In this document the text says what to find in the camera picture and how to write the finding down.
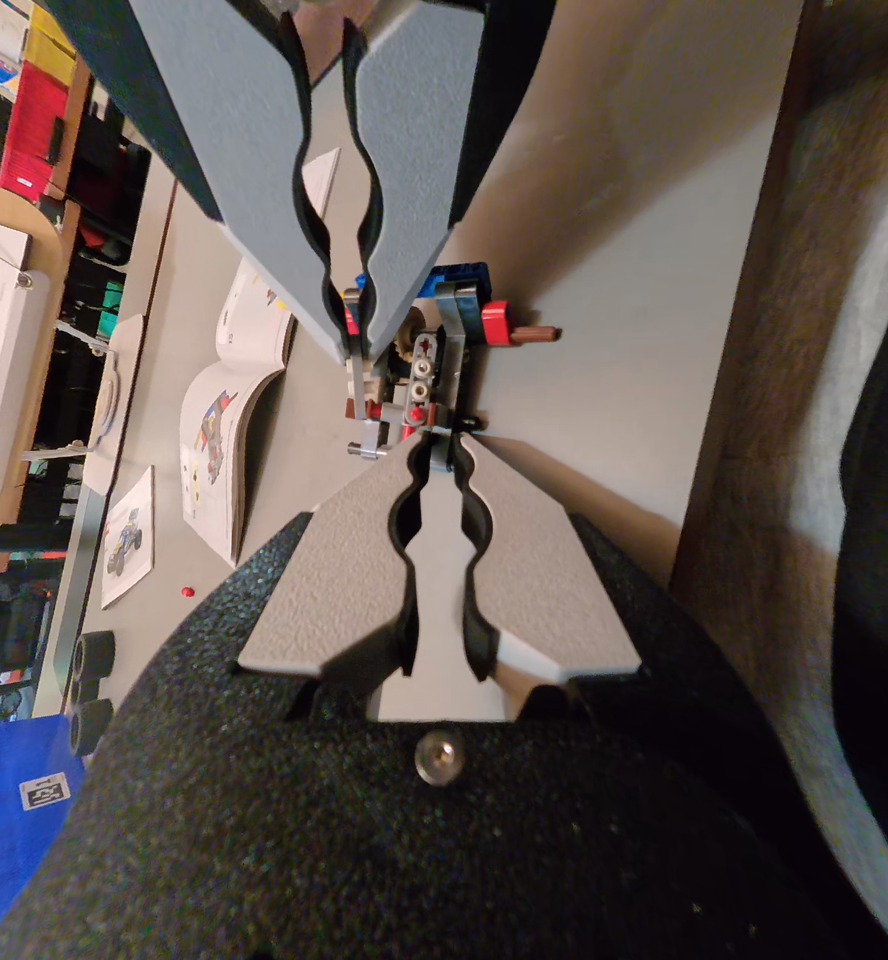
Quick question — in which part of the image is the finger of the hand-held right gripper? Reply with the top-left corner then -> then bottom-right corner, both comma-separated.
341,0 -> 487,363
129,0 -> 358,367

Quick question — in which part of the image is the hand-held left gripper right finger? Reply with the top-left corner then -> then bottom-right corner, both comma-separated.
450,436 -> 643,723

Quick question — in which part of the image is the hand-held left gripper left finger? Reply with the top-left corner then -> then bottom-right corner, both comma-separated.
236,437 -> 431,721

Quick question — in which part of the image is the grey lego technic assembly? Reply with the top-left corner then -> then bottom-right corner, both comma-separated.
342,261 -> 562,472

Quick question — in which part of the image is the open lego instruction booklet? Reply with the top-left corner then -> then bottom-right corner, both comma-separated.
179,258 -> 298,567

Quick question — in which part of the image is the black lego wheel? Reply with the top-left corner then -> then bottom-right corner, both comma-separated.
75,631 -> 117,682
69,697 -> 115,757

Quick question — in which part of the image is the yellow box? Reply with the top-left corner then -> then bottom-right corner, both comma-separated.
24,7 -> 77,70

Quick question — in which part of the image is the white paper sheet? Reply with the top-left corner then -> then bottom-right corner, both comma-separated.
301,147 -> 342,219

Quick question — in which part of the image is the red box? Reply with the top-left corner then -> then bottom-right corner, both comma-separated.
0,63 -> 70,200

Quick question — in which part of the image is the small printed leaflet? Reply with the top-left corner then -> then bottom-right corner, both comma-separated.
101,465 -> 156,610

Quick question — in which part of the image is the white printed tag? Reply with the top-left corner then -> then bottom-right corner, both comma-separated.
20,772 -> 67,813

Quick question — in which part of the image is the blue cloth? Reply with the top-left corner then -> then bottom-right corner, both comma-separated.
0,712 -> 88,931

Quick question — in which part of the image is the white plastic bracket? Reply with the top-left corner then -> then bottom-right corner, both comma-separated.
24,315 -> 146,489

